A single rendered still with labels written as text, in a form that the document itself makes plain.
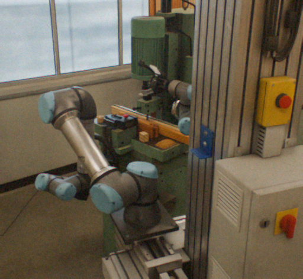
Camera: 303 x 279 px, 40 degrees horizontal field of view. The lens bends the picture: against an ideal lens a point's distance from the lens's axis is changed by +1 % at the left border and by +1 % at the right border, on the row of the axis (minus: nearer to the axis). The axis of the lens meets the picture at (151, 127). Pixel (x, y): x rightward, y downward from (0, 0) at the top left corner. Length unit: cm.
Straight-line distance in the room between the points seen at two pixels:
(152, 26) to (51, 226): 169
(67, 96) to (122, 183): 41
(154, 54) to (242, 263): 123
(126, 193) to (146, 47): 88
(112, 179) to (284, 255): 62
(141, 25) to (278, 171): 116
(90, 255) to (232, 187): 180
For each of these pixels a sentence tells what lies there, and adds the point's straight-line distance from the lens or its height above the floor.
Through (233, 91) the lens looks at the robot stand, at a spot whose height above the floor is 143.
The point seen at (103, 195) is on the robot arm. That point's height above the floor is 101.
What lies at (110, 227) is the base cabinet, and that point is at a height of 24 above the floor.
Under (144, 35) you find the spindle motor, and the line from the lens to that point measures 210.
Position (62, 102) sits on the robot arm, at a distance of 161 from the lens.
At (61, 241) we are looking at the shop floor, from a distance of 298.
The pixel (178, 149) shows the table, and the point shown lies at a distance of 213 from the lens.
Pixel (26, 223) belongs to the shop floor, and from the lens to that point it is 321.
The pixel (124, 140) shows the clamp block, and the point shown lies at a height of 90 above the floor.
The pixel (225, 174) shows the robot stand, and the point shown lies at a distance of 118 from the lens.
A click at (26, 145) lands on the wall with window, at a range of 351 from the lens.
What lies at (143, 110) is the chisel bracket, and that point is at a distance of 223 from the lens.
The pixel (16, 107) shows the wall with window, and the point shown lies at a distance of 337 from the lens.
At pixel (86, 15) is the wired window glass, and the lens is 358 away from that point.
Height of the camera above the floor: 176
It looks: 22 degrees down
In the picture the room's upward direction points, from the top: 1 degrees clockwise
